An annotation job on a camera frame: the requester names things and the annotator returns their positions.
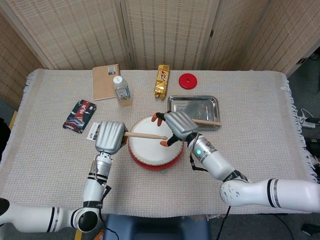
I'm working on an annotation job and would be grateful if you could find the red drum white skin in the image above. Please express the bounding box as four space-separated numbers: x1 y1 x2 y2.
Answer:
128 115 185 173

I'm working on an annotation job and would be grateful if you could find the woven folding screen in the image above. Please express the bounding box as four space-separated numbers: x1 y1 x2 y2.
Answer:
0 0 320 107

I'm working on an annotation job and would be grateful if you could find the wooden drumstick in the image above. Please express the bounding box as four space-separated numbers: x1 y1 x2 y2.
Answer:
192 118 223 126
123 131 168 140

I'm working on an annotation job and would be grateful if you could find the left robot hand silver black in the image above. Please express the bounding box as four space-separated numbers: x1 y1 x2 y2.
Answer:
94 120 130 155

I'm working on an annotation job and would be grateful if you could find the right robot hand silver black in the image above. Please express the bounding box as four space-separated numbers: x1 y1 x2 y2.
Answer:
151 111 200 147

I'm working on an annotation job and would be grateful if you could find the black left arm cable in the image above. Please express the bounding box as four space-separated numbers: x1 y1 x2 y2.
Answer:
99 184 119 240

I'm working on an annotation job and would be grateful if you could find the clear water bottle white cap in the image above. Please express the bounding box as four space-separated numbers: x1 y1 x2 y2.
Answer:
112 75 133 107

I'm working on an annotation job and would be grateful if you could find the dark patterned packet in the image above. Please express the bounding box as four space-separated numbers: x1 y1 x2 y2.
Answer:
62 99 98 134

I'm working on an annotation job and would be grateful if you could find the gold snack package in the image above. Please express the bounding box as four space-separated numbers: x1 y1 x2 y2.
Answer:
153 64 170 99

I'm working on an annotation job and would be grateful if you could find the silver metal tray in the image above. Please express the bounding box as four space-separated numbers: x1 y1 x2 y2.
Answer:
166 95 221 131

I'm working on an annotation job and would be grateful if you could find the brown kraft notebook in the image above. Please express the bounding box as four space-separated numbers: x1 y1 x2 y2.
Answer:
91 64 123 102

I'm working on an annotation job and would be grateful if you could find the blue padded seat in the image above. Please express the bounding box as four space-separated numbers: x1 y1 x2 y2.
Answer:
103 214 211 240

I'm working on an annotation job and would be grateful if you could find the white power strip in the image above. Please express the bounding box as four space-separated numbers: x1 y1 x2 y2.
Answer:
298 108 318 129

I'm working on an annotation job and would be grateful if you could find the white picture postcard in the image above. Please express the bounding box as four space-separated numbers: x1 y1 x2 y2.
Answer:
86 121 102 142

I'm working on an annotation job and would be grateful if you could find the beige woven tablecloth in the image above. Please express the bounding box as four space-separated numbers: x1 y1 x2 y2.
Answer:
0 68 318 216

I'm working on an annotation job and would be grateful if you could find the red plastic disc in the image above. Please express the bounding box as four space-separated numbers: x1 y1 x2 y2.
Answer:
178 73 198 90

